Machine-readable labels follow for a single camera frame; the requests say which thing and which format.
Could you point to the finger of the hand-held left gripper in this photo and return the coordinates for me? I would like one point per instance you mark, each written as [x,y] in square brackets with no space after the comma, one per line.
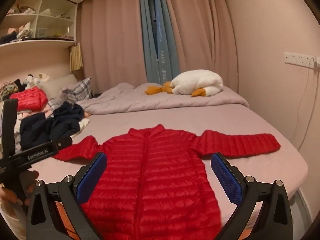
[63,143]

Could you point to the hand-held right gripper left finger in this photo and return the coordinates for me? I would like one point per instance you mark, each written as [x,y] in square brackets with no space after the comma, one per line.
[92,175]

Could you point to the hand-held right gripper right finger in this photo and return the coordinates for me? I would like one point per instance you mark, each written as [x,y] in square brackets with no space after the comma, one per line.
[226,175]

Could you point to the red down jacket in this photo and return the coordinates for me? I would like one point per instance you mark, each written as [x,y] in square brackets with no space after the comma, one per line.
[160,170]

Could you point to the pink clothes pile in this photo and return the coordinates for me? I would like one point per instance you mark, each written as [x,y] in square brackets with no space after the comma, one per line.
[37,113]

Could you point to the pile of crumpled clothes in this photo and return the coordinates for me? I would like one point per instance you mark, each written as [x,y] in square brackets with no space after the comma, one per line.
[23,31]

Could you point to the person's left hand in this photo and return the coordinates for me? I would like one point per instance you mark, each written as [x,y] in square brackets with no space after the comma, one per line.
[32,175]

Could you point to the dark navy jacket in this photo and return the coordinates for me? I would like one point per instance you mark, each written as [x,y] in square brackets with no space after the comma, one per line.
[42,130]

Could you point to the cream white garment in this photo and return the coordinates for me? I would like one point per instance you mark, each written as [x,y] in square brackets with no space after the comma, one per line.
[85,124]

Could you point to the dark navy hoodie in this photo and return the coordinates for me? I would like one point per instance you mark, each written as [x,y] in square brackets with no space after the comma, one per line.
[71,111]

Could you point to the coral red quilted jacket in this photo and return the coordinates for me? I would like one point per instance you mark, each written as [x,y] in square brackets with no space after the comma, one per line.
[30,97]

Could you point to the bed with mauve sheet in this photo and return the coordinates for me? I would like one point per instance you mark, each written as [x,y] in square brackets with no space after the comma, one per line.
[250,122]

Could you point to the beige pillow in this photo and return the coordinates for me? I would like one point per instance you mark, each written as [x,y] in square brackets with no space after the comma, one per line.
[58,83]

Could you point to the green patterned cloth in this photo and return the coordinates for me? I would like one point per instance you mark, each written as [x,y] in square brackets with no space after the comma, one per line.
[8,90]

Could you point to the black and white plush toy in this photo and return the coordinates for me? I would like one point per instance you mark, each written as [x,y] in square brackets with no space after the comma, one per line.
[31,80]

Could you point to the yellow pleated cloth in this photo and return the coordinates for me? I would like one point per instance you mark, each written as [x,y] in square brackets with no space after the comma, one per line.
[76,57]

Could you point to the grey duvet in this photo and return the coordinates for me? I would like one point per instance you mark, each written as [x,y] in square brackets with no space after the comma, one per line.
[140,100]

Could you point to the white goose plush toy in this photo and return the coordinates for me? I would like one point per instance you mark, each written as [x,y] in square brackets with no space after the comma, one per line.
[197,81]

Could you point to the pink curtain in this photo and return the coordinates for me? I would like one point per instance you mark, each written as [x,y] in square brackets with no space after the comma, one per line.
[110,35]
[200,30]

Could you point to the blue curtain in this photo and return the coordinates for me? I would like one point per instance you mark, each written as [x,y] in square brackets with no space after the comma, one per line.
[160,55]

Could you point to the white power strip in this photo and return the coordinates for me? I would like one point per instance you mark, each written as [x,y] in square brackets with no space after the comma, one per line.
[298,58]

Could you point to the white wall shelf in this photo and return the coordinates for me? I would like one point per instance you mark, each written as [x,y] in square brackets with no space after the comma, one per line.
[50,42]

